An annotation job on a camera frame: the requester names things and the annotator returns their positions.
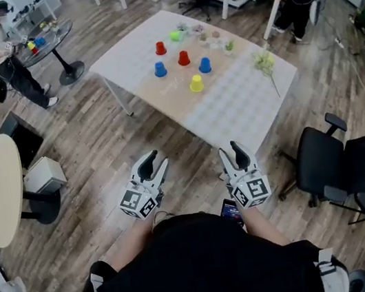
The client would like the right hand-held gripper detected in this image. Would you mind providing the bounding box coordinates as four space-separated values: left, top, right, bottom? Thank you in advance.
216 135 275 213

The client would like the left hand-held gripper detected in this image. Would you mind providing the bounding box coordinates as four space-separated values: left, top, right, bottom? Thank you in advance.
110 147 179 225

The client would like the yellow plastic cup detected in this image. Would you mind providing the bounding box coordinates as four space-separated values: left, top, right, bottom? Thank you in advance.
187 74 206 94

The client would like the blue plastic cup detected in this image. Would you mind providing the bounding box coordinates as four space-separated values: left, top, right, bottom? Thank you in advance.
197 56 213 75
152 60 169 79

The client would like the red plastic cup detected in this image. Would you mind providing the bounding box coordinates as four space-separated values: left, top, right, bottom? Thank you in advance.
153 40 168 57
176 49 192 67

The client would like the green plastic cup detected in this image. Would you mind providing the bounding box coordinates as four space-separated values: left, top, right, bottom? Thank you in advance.
168 29 185 44

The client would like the person's left forearm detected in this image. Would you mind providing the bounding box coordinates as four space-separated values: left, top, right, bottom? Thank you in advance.
104 212 169 274

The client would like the person's right forearm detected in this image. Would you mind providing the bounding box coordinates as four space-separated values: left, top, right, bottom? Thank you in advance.
239 199 293 253

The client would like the black smartphone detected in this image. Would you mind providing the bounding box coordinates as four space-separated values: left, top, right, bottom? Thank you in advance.
217 196 247 232

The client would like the white table leg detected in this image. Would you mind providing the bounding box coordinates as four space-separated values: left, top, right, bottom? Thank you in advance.
100 70 135 121

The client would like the yellow-green artificial flower sprig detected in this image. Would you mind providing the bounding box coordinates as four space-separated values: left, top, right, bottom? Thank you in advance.
251 47 283 101

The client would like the white cabinet box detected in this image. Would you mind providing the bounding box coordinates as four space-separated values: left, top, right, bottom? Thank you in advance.
19 152 69 199

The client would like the person's black-clothed torso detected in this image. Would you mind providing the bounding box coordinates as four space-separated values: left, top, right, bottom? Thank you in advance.
65 187 352 292

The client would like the cluster of small potted plants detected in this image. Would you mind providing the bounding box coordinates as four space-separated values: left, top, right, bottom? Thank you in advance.
176 12 239 65

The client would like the black box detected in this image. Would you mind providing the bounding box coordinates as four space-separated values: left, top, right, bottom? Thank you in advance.
0 107 49 172

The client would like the round beige table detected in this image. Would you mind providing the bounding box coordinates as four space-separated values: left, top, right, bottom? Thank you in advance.
0 125 69 249

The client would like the round dark glass table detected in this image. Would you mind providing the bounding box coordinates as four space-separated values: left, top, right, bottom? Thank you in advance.
13 17 88 94

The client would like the white low shelf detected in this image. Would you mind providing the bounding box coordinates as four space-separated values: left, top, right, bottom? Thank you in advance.
6 0 59 36

